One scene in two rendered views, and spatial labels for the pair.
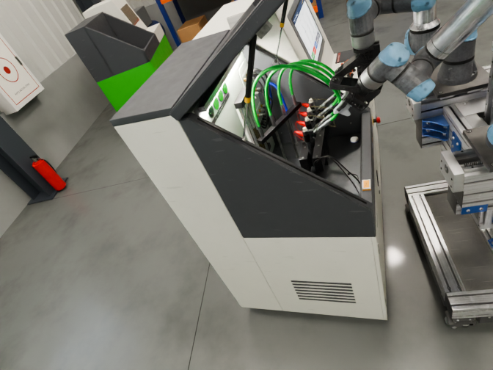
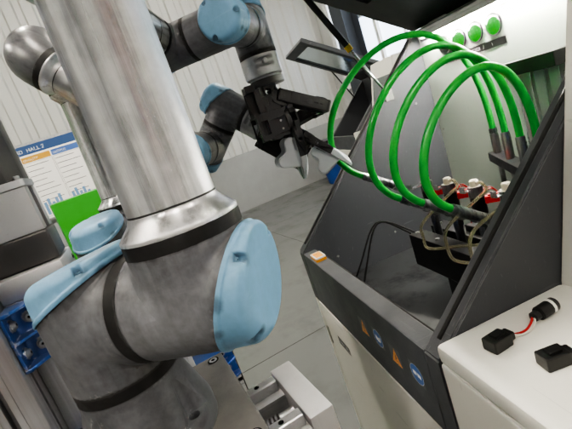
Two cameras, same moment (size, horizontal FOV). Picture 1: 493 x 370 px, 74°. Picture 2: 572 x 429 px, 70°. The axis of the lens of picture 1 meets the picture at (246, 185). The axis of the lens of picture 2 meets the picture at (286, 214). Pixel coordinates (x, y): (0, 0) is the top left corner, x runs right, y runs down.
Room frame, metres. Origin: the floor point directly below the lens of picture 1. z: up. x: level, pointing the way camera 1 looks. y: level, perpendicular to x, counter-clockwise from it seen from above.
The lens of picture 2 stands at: (1.64, -1.17, 1.33)
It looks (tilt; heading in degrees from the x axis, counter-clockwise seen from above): 13 degrees down; 138
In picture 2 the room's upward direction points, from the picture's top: 19 degrees counter-clockwise
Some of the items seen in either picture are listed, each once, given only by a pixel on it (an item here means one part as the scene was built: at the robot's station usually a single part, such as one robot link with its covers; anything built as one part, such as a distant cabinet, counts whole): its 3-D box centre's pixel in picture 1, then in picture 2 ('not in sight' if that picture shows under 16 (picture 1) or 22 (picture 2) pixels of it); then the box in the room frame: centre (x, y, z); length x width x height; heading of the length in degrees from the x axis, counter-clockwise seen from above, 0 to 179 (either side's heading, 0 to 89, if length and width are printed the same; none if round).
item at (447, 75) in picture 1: (457, 66); (141, 398); (1.17, -1.05, 1.09); 0.15 x 0.15 x 0.10
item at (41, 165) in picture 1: (48, 172); not in sight; (4.01, 2.23, 0.29); 0.17 x 0.15 x 0.54; 158
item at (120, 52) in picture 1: (134, 57); not in sight; (5.47, 0.74, 0.77); 1.30 x 0.85 x 1.55; 166
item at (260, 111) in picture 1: (254, 92); not in sight; (1.53, -0.23, 1.20); 0.13 x 0.03 x 0.31; 149
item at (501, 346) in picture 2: not in sight; (522, 323); (1.46, -0.68, 0.99); 0.12 x 0.02 x 0.02; 66
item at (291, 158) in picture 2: not in sight; (292, 160); (1.06, -0.58, 1.25); 0.06 x 0.03 x 0.09; 59
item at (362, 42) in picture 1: (362, 39); (262, 69); (1.05, -0.57, 1.44); 0.08 x 0.08 x 0.05
